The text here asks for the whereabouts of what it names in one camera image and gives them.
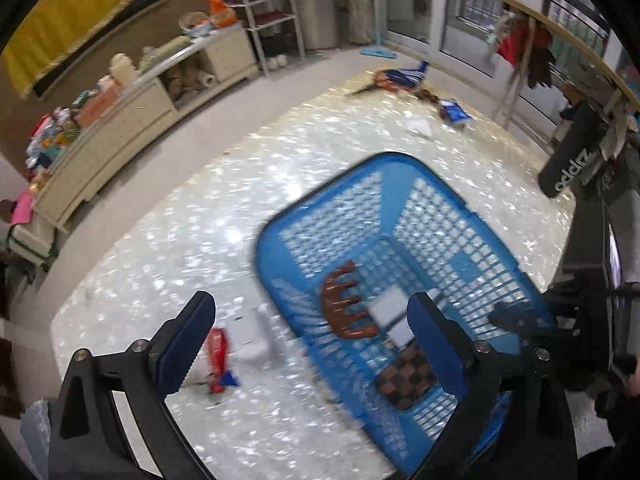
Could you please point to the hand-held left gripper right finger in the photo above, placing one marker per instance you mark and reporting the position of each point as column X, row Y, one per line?
column 435, row 345

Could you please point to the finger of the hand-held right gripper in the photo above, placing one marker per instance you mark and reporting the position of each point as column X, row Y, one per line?
column 520, row 319

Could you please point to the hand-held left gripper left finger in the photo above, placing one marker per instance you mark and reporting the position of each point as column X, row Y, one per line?
column 182, row 350

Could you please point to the brown checkered case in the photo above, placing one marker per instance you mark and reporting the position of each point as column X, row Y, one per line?
column 405, row 382

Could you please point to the white charger plug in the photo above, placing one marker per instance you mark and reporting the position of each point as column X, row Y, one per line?
column 387, row 307

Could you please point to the brown wooden comb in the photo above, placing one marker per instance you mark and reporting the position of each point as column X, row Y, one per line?
column 345, row 322

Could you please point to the blue plastic basket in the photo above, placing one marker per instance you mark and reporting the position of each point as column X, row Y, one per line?
column 272, row 260

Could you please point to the white remote control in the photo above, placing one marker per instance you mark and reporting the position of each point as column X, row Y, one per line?
column 265, row 327

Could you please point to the pink folder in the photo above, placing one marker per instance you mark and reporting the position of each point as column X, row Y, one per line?
column 22, row 207

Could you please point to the blue packet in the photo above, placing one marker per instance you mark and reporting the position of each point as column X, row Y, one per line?
column 455, row 112

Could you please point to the cream tv cabinet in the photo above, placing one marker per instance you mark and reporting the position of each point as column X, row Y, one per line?
column 125, row 135

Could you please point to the pile of colourful packets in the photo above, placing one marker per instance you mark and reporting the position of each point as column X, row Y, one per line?
column 52, row 140

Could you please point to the dark hanging gloves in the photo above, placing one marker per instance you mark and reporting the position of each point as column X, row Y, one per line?
column 540, row 60

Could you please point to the orange box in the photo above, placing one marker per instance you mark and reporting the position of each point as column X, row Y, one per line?
column 97, row 102

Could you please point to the blue striped cloth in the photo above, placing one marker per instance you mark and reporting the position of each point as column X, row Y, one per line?
column 405, row 77

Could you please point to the white paper roll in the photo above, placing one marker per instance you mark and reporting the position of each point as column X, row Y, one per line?
column 206, row 80

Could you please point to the red hanging cloth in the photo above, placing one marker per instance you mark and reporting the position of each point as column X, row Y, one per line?
column 514, row 40

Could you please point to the cream thermos jug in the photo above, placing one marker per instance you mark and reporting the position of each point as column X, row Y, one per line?
column 123, row 68

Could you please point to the blue mop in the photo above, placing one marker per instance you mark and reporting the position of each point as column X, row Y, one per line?
column 377, row 52

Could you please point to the pair of white shoes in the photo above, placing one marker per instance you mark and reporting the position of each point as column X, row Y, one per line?
column 275, row 62

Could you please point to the black television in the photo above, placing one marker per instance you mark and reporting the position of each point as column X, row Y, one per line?
column 125, row 14

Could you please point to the white metal shelf rack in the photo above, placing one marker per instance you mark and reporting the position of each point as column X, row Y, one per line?
column 272, row 21

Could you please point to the orange bag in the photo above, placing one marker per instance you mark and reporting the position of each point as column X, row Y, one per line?
column 221, row 10

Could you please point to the yellow cloth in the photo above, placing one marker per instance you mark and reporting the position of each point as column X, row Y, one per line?
column 75, row 20

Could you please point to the beige curtain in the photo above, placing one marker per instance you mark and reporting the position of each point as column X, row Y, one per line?
column 362, row 0

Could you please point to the white standing air conditioner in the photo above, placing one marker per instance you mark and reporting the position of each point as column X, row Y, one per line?
column 317, row 5

